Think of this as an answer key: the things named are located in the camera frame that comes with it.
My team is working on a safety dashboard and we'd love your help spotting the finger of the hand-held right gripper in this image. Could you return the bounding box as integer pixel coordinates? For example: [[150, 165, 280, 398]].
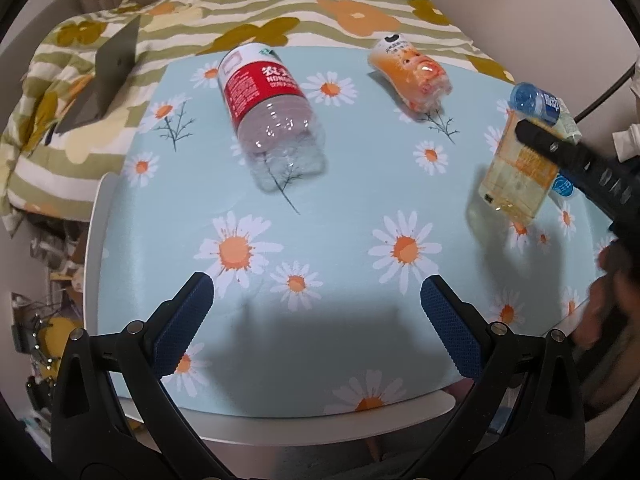
[[515, 118, 608, 181]]

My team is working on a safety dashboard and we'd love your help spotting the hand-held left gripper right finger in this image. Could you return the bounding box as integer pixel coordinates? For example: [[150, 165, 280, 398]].
[[400, 274, 587, 480]]

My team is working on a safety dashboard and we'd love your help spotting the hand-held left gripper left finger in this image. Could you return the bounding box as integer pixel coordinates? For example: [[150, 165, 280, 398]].
[[49, 271, 236, 480]]

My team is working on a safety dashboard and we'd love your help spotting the yellow drink bottle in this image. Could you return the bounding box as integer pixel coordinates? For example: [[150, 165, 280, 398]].
[[477, 109, 560, 225]]

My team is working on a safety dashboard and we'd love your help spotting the person's right hand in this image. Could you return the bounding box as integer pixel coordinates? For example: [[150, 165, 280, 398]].
[[574, 240, 640, 352]]

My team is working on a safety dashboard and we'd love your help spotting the small blue-capped clear bottle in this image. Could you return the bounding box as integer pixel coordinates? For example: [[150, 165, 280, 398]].
[[509, 82, 585, 147]]

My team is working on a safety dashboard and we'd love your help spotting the white cloth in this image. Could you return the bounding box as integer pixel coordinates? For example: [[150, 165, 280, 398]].
[[612, 122, 640, 163]]

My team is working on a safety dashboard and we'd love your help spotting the white table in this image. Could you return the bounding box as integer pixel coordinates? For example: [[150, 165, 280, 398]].
[[82, 172, 628, 461]]

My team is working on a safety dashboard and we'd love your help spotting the yellow object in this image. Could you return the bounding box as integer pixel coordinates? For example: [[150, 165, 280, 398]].
[[35, 316, 83, 378]]

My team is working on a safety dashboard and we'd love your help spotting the orange drink bottle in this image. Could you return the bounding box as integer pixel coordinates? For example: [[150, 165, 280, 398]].
[[367, 32, 453, 122]]

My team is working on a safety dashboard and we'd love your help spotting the daisy-print light blue tablecloth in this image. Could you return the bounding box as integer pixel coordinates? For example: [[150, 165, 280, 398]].
[[95, 47, 626, 418]]

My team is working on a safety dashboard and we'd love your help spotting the red-label clear water bottle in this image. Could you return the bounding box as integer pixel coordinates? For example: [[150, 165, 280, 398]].
[[217, 44, 328, 193]]

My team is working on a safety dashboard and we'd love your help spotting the grey laptop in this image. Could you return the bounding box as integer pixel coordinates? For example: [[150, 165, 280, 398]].
[[54, 14, 142, 135]]

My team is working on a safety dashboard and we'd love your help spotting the dark cable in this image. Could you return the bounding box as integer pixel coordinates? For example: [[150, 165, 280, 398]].
[[572, 57, 640, 123]]

